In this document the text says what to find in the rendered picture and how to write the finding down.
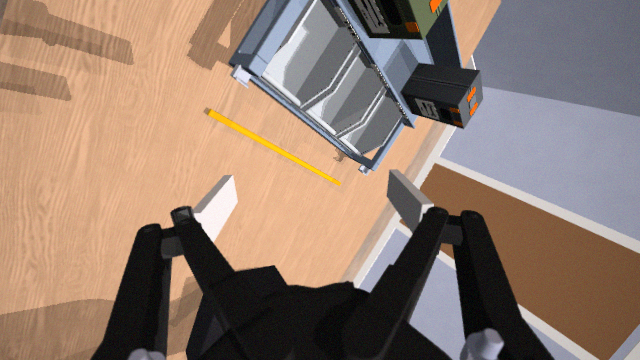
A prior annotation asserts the yellow bar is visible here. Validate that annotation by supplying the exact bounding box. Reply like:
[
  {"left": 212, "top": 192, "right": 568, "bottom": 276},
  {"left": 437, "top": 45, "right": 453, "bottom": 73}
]
[{"left": 207, "top": 109, "right": 341, "bottom": 186}]

